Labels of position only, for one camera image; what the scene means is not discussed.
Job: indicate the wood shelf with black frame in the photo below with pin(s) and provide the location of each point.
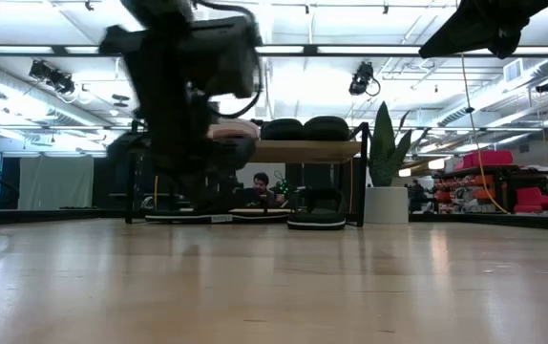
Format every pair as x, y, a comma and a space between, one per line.
302, 152

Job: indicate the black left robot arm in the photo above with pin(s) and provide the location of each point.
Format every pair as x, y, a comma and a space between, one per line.
159, 19

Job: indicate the green plant in white pot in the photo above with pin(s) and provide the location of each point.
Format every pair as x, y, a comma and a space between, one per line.
386, 205

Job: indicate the person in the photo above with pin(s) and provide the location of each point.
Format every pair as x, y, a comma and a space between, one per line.
260, 184

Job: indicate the black ceiling spotlight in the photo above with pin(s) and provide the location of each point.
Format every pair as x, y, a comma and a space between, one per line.
547, 87
362, 79
52, 79

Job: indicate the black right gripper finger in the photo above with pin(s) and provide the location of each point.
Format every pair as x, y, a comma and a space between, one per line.
465, 28

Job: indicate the black slide sandal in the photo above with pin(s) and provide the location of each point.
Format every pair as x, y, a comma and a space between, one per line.
282, 130
326, 129

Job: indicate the black flip-flop white edge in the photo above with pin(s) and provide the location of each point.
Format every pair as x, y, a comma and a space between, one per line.
317, 221
255, 216

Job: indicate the rack with red bins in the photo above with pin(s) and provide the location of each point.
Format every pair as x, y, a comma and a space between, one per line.
489, 158

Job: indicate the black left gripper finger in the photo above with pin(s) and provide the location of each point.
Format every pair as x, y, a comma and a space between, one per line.
231, 153
181, 177

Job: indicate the black overhead beam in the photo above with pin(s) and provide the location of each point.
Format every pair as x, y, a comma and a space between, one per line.
374, 49

